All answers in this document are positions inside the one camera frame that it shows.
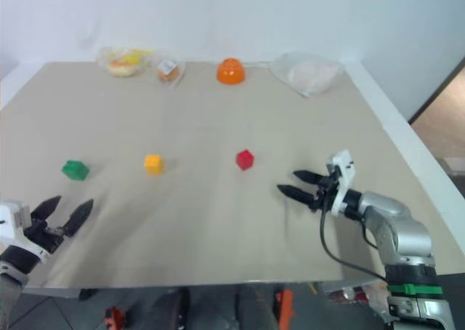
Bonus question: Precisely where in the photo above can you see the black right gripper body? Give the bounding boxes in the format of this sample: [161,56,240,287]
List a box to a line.
[310,171,343,214]

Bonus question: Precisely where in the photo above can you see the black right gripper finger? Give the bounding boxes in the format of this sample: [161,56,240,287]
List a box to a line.
[293,169,323,186]
[277,184,315,212]

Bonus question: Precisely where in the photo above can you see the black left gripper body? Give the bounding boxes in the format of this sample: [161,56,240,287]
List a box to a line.
[23,219,66,254]

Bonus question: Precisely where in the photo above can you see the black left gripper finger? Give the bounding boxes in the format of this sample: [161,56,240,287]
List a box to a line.
[63,199,94,238]
[30,196,62,223]

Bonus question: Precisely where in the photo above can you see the green cube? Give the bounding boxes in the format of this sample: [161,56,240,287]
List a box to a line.
[60,159,91,181]

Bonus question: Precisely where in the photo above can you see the red cube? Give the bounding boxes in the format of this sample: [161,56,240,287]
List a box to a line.
[235,148,256,172]

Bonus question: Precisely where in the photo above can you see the yellow cube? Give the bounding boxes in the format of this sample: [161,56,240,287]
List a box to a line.
[143,154,165,176]

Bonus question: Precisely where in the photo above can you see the beige table mat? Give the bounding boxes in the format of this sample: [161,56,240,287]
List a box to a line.
[0,61,465,289]

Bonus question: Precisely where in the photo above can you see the clear plastic bag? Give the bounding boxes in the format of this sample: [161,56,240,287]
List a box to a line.
[269,52,345,98]

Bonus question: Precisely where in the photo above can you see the orange black tool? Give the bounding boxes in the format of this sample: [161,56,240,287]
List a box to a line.
[274,288,296,330]
[103,306,129,330]

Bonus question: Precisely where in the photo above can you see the orange plastic dome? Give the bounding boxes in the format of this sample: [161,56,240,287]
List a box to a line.
[216,57,248,86]

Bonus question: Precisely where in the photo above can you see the bagged yellow bread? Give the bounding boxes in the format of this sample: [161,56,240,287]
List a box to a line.
[97,46,155,79]

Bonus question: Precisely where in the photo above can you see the bagged orange snack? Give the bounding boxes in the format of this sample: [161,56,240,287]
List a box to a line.
[155,55,187,87]

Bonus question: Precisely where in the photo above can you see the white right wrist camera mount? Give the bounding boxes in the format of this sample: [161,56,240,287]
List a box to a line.
[325,149,356,217]

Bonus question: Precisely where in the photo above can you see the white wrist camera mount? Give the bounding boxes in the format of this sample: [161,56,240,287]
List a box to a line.
[0,201,49,264]
[325,149,356,217]

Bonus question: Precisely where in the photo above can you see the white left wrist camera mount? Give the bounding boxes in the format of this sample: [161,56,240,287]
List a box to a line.
[0,201,49,264]

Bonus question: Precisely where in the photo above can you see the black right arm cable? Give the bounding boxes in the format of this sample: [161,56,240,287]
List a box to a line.
[319,188,388,283]

